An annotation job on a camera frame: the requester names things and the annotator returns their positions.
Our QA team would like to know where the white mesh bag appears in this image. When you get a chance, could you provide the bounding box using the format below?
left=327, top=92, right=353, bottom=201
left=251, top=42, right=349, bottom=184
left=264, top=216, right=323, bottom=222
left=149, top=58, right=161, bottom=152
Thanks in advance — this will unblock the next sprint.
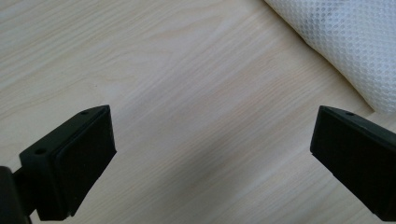
left=264, top=0, right=396, bottom=115

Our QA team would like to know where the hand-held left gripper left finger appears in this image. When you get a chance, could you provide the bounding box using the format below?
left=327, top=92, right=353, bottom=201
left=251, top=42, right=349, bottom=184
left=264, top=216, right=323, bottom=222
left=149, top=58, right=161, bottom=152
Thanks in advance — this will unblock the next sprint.
left=12, top=105, right=118, bottom=222

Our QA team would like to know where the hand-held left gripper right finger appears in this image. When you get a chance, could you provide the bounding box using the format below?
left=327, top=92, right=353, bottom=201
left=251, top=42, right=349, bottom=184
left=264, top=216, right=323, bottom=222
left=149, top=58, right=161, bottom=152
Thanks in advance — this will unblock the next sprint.
left=310, top=105, right=396, bottom=222

